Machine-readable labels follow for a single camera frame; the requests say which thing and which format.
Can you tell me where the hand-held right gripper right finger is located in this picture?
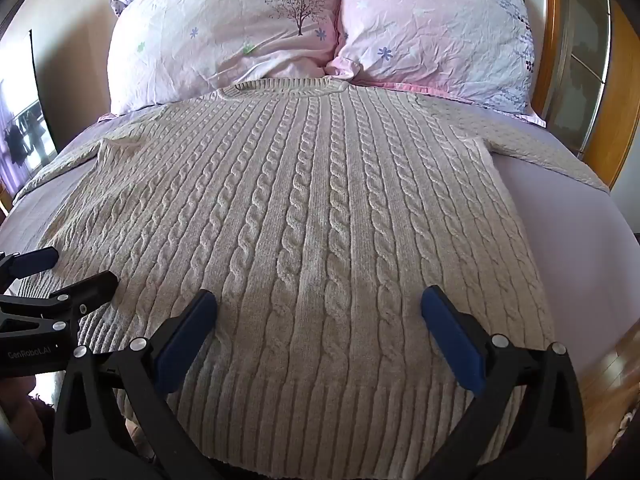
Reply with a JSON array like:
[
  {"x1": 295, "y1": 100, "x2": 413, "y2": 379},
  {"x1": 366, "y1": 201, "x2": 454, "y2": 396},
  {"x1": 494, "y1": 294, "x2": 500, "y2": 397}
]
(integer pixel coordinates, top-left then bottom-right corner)
[{"x1": 419, "y1": 285, "x2": 586, "y2": 480}]

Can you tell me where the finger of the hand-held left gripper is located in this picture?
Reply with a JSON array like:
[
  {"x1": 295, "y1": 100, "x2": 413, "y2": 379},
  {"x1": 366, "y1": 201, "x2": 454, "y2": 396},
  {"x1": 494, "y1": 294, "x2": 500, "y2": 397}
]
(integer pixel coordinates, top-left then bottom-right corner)
[
  {"x1": 0, "y1": 271, "x2": 120, "y2": 332},
  {"x1": 0, "y1": 247, "x2": 60, "y2": 281}
]

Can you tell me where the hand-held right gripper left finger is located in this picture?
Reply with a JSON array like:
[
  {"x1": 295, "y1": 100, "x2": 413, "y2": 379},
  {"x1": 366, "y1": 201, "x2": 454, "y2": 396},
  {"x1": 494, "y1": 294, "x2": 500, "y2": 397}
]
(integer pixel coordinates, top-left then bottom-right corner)
[{"x1": 52, "y1": 289, "x2": 227, "y2": 480}]

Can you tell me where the beige cable-knit sweater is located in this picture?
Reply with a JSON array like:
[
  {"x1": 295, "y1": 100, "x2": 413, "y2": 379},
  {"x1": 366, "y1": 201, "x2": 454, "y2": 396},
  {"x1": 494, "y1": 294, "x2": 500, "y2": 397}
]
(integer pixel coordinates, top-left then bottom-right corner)
[{"x1": 14, "y1": 76, "x2": 612, "y2": 471}]

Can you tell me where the window with purple curtain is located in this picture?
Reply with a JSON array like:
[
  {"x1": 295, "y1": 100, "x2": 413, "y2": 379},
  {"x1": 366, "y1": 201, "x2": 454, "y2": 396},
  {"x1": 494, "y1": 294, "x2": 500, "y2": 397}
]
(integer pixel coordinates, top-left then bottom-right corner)
[{"x1": 0, "y1": 30, "x2": 57, "y2": 201}]

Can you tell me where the pink tree-print pillow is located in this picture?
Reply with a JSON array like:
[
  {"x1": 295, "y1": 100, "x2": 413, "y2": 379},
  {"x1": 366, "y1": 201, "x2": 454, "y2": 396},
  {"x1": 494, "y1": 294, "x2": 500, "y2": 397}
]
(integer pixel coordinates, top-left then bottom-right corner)
[{"x1": 107, "y1": 0, "x2": 346, "y2": 115}]

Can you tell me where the wooden headboard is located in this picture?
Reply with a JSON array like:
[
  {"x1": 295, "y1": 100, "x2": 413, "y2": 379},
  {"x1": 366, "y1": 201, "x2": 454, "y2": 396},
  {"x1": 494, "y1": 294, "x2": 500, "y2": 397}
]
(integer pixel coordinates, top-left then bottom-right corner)
[{"x1": 530, "y1": 0, "x2": 640, "y2": 196}]

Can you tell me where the pink floral pillow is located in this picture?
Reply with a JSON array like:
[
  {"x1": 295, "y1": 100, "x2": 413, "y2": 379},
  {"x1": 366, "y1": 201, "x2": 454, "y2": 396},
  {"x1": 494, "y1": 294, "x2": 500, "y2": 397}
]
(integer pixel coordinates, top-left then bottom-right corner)
[{"x1": 325, "y1": 0, "x2": 547, "y2": 128}]

